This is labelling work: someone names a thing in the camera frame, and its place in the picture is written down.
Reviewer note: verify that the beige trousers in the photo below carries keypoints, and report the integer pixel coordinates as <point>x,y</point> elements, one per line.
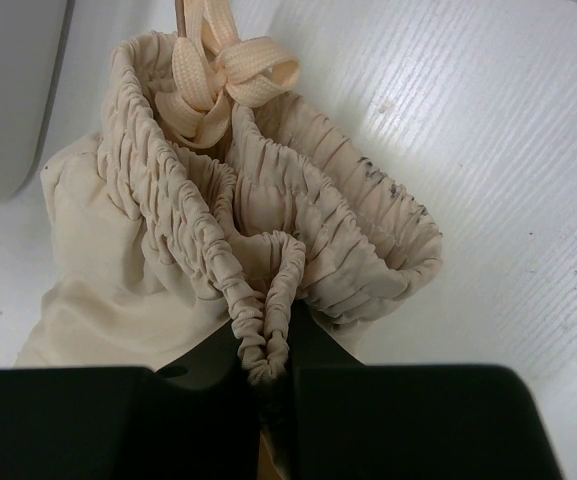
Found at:
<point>213,194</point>

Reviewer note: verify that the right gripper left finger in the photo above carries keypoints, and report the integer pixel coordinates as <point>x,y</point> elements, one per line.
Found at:
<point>191,419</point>

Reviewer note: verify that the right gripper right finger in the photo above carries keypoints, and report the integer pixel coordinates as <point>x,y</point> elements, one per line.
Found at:
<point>437,421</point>

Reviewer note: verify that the white laundry basket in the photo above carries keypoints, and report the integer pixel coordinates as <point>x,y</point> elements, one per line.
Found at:
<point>33,36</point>

